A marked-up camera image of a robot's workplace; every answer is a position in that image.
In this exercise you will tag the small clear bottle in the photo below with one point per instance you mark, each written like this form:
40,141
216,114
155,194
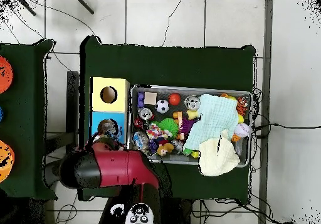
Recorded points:
108,128

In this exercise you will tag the cream yellow cloth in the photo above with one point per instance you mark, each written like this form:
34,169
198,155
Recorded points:
218,158

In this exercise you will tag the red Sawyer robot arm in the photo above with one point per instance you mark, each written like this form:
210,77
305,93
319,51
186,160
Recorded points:
120,166

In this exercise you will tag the clear mesh bin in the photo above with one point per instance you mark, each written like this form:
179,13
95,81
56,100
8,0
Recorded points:
200,90

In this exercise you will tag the wooden box with three holes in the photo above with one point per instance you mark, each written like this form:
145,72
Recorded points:
97,101

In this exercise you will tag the black and white soccer ball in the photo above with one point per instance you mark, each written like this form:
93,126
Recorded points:
162,106

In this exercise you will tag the green spiky ball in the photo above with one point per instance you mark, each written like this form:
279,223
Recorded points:
168,124

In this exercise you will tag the crushed silver can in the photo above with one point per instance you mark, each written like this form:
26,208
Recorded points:
145,113

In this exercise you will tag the wooden cube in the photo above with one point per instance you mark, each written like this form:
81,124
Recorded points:
150,98

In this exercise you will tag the orange red ball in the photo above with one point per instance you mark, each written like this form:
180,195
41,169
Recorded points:
174,99

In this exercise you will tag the purple spiky ball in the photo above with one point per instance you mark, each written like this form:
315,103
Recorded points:
186,124

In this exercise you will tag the silver can with pull tab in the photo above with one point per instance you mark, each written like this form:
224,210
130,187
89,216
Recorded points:
192,102

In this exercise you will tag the mint green cloth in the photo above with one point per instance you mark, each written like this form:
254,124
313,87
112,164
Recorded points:
213,121

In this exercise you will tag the white baseball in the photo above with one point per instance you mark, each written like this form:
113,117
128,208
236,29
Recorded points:
242,130

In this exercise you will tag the side table with green cloth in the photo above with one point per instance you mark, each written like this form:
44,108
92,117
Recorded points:
30,133

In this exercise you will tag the black metal leg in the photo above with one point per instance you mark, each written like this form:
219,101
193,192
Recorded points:
85,7
27,7

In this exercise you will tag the red-orange round disc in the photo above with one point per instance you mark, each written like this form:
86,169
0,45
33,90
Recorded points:
5,81

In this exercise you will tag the blue round object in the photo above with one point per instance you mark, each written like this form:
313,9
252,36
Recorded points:
1,114

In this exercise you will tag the orange round disc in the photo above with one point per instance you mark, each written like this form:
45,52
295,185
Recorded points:
6,168

